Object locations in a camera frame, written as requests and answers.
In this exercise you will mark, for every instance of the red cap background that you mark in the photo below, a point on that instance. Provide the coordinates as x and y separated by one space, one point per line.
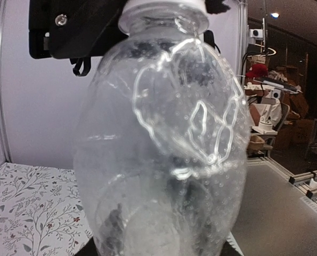
257 70

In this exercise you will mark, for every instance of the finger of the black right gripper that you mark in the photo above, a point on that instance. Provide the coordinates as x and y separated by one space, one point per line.
216 6

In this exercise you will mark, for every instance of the clear bottle white cap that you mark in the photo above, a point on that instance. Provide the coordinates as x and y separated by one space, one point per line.
179 191

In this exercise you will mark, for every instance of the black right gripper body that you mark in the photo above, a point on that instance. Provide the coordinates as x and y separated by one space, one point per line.
73 29

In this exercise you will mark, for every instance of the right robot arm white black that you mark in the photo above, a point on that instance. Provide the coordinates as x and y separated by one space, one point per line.
150 52

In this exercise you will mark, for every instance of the floral patterned table mat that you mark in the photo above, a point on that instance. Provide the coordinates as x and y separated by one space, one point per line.
40 211

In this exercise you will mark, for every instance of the background desk with clutter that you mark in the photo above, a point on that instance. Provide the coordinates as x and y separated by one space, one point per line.
295 63

